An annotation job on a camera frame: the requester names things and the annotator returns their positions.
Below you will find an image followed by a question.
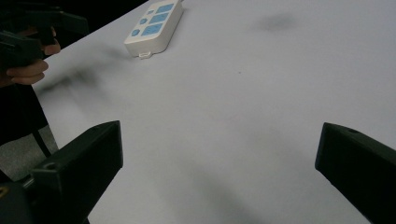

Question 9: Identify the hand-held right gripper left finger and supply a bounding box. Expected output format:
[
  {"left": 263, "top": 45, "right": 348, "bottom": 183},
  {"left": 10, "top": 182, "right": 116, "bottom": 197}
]
[{"left": 30, "top": 120, "right": 124, "bottom": 224}]

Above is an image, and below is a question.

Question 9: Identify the white remote with blue buttons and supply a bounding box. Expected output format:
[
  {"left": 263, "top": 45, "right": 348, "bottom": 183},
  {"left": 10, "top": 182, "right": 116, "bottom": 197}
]
[{"left": 123, "top": 0, "right": 185, "bottom": 60}]

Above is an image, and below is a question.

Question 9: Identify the black table leg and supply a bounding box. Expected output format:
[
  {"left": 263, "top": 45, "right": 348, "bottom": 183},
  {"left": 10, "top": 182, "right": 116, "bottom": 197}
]
[{"left": 32, "top": 130, "right": 52, "bottom": 159}]

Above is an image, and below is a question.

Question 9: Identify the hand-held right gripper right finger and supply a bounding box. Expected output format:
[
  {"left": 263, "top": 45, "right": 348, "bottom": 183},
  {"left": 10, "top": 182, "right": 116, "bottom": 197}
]
[{"left": 314, "top": 121, "right": 396, "bottom": 224}]

